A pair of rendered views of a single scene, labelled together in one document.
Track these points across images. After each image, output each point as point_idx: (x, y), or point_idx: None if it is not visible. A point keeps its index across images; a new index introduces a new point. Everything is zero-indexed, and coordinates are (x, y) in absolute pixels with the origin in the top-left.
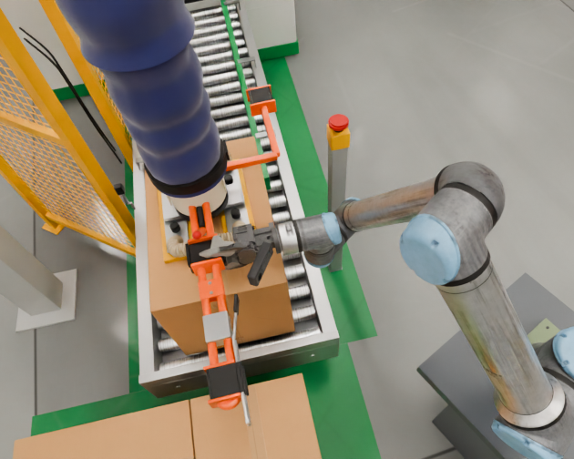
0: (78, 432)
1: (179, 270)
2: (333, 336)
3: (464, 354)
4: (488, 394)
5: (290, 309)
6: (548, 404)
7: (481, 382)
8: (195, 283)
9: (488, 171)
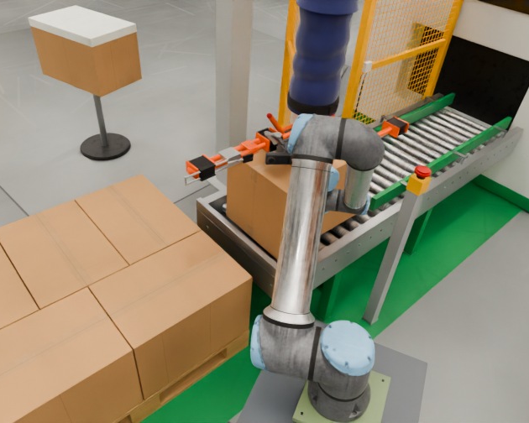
0: (158, 193)
1: (259, 150)
2: None
3: None
4: None
5: (280, 227)
6: (285, 311)
7: None
8: (256, 159)
9: (369, 129)
